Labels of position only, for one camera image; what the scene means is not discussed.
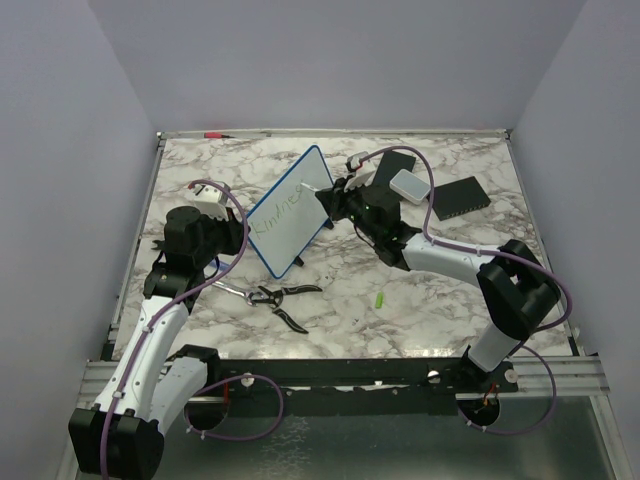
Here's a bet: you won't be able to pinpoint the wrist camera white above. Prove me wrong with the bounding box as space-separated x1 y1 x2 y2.
189 183 229 221
344 152 376 192

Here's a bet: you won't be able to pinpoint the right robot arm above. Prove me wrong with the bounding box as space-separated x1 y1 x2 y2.
315 178 561 391

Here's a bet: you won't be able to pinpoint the black network switch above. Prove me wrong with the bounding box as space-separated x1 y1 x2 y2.
433 176 491 221

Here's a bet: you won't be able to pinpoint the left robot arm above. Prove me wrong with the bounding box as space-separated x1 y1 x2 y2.
68 206 247 479

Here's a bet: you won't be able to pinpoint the blue framed whiteboard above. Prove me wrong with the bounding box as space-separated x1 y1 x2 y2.
247 145 333 279

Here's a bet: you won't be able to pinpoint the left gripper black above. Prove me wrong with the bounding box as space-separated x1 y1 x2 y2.
195 206 250 267

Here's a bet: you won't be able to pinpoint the white marker pen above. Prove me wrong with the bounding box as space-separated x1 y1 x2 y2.
300 182 319 193

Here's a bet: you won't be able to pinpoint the aluminium table frame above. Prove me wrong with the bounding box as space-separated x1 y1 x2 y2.
54 127 626 480

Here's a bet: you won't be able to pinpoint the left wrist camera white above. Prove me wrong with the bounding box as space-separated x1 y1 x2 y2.
189 183 229 221

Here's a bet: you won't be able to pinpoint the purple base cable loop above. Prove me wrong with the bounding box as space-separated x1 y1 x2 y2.
183 373 286 442

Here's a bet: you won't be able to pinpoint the red pen at back rail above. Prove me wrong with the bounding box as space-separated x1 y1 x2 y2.
203 132 235 139

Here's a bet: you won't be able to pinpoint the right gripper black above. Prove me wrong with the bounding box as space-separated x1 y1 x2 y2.
316 175 381 244

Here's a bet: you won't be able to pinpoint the black handled pliers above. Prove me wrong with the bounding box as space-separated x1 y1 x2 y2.
251 283 324 335

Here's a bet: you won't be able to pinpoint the black flat box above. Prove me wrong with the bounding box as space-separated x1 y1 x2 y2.
371 151 415 198

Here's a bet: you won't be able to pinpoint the white small router box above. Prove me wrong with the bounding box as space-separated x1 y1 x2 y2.
389 169 431 205

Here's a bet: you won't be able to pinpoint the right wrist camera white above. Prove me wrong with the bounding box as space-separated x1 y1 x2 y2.
344 152 376 192

